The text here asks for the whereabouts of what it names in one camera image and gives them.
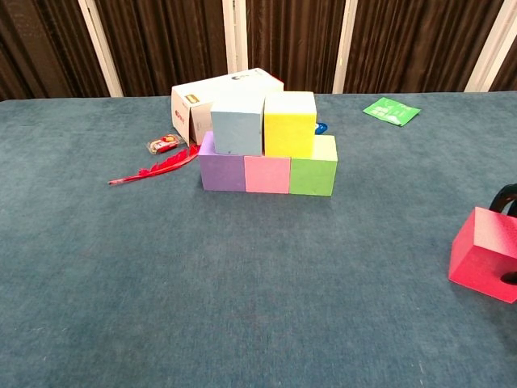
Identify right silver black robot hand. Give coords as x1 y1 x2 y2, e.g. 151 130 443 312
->
487 183 517 286

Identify red foam cube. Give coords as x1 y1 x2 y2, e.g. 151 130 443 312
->
448 206 517 305

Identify green foam cube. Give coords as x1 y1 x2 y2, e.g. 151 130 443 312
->
288 134 338 197

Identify yellow foam cube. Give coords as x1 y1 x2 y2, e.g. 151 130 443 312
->
263 91 317 159

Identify light blue foam cube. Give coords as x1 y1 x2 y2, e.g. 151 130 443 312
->
209 98 266 157

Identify purple foam cube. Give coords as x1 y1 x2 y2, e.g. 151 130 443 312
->
197 130 248 192

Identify green sachet packet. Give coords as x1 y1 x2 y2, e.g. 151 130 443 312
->
362 96 422 128

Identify pink foam cube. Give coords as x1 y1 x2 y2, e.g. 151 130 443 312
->
243 154 292 195

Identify white cardboard carton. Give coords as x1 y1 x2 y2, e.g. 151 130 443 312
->
170 67 285 147

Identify red feather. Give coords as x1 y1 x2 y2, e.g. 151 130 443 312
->
107 144 201 187

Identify small red candy packet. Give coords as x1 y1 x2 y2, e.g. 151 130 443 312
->
146 133 181 155

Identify teal table cloth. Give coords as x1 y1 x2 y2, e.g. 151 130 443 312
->
0 91 517 388

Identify dark brown curtain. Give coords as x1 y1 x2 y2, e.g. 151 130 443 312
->
0 0 517 102

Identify white frame pole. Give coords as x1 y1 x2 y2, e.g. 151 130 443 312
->
78 0 124 98
464 0 517 93
221 0 249 74
332 0 359 95

